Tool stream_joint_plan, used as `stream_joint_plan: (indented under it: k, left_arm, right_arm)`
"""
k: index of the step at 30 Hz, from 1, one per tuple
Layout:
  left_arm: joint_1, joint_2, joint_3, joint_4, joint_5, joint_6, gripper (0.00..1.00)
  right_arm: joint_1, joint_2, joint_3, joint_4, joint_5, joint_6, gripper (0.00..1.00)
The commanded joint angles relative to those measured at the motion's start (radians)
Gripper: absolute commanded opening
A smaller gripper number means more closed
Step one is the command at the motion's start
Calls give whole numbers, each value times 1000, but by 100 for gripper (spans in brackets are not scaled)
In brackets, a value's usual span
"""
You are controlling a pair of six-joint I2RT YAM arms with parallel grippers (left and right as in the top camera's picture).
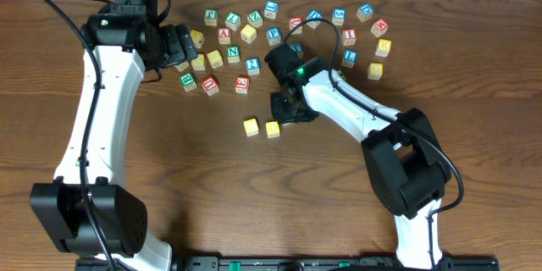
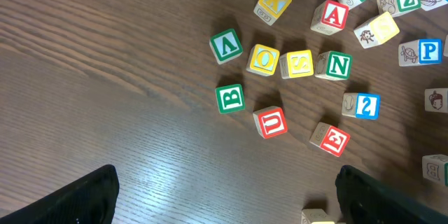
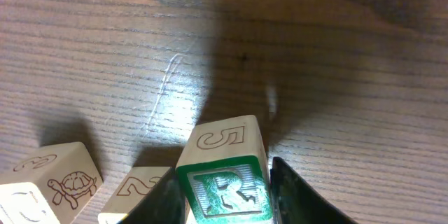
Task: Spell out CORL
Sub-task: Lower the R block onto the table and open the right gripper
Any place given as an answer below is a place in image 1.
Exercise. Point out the yellow C block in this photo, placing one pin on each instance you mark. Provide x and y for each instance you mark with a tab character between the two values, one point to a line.
251	127

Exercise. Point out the blue 5 block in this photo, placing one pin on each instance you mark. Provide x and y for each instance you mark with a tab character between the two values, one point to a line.
338	16

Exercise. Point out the green B block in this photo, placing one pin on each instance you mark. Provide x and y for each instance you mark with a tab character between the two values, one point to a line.
188	81

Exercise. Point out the red A block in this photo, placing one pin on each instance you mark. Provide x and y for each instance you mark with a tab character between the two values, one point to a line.
224	35

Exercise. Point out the blue F block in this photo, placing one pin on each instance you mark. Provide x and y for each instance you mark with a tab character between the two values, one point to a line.
274	36

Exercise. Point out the red M block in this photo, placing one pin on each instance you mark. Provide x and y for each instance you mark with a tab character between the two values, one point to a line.
379	27

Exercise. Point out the blue top block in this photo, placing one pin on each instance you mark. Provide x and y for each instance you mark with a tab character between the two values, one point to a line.
271	10

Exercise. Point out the blue 2 block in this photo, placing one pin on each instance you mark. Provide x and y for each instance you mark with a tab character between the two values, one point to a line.
253	66

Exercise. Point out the red I block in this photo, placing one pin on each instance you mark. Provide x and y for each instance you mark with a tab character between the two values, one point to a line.
348	37

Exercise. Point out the blue T block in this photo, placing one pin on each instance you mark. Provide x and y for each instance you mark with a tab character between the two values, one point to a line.
298	49

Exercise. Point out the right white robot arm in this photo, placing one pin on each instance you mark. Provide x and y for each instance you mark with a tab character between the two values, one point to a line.
406	167

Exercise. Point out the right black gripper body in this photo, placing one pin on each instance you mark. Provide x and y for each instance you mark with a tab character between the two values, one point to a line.
287	107

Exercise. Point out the blue L block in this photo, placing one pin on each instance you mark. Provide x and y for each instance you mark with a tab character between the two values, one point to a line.
349	58

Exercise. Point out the red U block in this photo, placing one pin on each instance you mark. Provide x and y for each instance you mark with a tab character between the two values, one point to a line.
210	85

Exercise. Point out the green N block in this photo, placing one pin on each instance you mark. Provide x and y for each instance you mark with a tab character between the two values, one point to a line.
233	54

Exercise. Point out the yellow K block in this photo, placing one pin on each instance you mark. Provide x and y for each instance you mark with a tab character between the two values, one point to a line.
383	48

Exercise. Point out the green J block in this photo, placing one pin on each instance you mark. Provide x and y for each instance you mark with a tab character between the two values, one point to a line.
342	74

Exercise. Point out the red C block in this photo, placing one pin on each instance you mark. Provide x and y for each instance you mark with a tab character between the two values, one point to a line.
295	25

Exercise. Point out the yellow G block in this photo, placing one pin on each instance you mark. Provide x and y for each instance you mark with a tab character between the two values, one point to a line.
375	71

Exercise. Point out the blue d block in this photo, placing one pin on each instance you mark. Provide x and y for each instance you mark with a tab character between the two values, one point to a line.
365	12
314	18

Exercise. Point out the green V block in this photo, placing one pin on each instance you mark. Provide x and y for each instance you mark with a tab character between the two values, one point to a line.
181	67

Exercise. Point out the yellow o block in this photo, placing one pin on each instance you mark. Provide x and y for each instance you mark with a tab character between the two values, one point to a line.
272	129
199	62

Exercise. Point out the yellow block near left gripper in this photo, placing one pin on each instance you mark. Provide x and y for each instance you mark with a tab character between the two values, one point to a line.
197	38

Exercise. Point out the blue D block right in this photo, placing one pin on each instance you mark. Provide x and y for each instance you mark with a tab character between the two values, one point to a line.
365	12

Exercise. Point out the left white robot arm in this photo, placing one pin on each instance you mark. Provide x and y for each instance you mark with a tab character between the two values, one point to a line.
86	209

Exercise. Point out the green Z block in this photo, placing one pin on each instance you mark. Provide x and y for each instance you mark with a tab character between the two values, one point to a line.
255	19

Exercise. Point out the yellow block upper middle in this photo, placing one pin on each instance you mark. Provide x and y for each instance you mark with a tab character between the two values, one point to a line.
248	34

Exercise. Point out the green P block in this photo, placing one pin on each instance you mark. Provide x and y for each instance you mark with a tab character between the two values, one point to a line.
211	17

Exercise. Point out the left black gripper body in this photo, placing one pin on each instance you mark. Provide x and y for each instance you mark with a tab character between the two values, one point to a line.
179	45

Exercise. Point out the yellow S block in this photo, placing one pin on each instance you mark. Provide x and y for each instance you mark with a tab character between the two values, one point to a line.
215	59

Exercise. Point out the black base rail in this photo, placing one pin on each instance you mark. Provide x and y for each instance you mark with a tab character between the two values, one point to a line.
314	264

